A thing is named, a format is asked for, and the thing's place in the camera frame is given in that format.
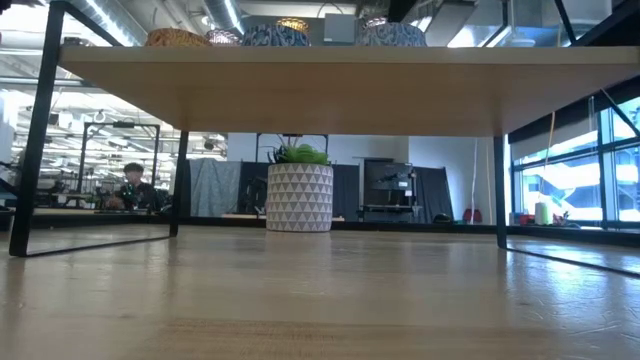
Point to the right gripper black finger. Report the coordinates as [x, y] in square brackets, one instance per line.
[400, 9]

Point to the blue patterned candle bowl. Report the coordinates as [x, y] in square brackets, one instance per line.
[391, 35]
[275, 36]

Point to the grey ceiling box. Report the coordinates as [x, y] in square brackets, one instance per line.
[340, 27]

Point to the wooden shelf black metal legs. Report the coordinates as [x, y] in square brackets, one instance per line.
[350, 90]

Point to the black equipment cabinet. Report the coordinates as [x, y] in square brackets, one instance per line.
[387, 190]

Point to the potted succulent white patterned pot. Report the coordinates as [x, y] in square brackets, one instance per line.
[300, 200]

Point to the red object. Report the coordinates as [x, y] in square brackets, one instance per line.
[472, 216]

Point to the small red box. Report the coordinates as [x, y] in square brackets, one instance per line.
[526, 220]

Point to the pale green paper roll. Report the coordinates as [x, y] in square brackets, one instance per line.
[543, 214]

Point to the grey fabric cover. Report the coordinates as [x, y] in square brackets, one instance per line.
[215, 187]

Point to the person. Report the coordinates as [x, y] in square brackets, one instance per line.
[135, 187]

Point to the silver round ventilation duct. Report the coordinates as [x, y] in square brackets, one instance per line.
[222, 15]
[125, 25]

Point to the silver rectangular air duct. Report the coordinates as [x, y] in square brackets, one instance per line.
[590, 15]

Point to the black aluminium table frame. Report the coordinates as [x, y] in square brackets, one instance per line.
[400, 227]

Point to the black-framed window wall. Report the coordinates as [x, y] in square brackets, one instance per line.
[565, 185]

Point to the black metal gantry frame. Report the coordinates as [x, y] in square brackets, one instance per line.
[120, 124]

